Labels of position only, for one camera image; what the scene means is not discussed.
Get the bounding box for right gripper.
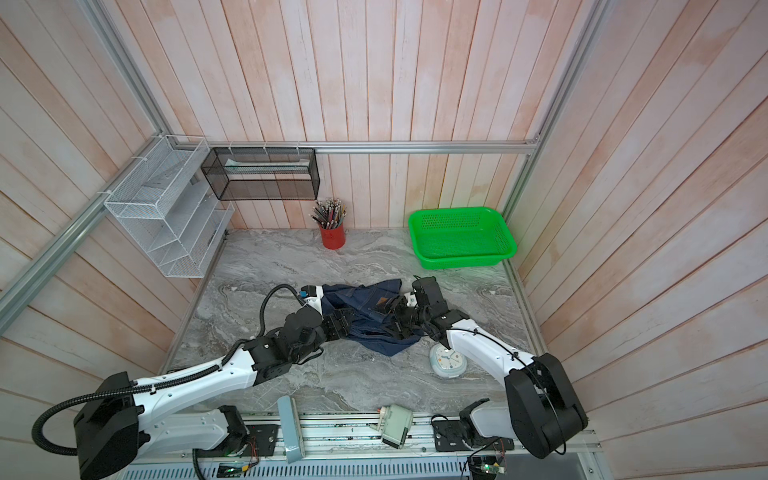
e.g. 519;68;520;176
373;293;430;338

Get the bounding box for dark blue denim trousers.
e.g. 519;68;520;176
321;279;421;357

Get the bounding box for green plastic basket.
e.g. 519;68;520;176
408;207;517;270

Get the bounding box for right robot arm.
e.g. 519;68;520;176
385;277;588;459

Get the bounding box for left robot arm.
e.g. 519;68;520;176
74;306;354;479

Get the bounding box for white alarm clock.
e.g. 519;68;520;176
429;344;468;379

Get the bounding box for red pencil cup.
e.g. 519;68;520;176
320;224;346;250

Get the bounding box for grey white small device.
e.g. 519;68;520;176
376;404;414;449

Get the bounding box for coloured pencils bunch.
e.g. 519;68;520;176
310;198;346;230

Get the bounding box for light blue flat block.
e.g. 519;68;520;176
277;396;305;464

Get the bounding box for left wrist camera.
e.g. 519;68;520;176
300;285;324;312

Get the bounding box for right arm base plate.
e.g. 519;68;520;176
430;415;515;452

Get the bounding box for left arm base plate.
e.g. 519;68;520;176
198;423;280;460

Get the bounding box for black corrugated cable hose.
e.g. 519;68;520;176
31;283;304;480

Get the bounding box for aluminium frame rail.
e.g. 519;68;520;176
206;140;538;155

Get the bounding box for black mesh wall basket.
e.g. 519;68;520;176
201;147;321;201

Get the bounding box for white wire mesh shelf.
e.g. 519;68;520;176
105;135;234;279

